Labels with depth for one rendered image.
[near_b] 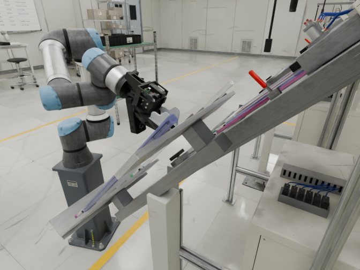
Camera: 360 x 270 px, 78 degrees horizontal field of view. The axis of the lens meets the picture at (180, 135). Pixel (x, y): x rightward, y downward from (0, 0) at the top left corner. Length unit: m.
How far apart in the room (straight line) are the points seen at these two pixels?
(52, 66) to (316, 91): 0.77
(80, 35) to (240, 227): 1.42
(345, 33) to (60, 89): 0.73
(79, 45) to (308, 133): 1.85
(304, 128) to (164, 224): 1.77
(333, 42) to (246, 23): 9.23
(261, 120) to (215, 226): 1.10
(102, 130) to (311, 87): 0.94
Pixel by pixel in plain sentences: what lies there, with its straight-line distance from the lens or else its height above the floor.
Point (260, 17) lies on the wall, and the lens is 9.69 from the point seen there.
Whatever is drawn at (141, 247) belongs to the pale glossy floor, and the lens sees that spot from 1.53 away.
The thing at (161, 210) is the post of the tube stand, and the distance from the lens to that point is 0.57.
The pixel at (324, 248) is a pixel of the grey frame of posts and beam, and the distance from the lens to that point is 0.77.
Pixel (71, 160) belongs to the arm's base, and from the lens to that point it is 1.25.
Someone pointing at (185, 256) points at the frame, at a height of 0.31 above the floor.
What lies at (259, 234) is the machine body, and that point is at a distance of 0.86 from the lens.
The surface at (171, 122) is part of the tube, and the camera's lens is 0.29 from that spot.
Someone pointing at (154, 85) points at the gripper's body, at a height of 1.06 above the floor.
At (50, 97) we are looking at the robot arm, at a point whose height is 1.02.
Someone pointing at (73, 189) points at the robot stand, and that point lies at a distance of 1.35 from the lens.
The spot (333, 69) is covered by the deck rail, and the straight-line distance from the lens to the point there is 0.58.
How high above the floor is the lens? 1.22
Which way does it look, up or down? 27 degrees down
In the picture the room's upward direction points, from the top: straight up
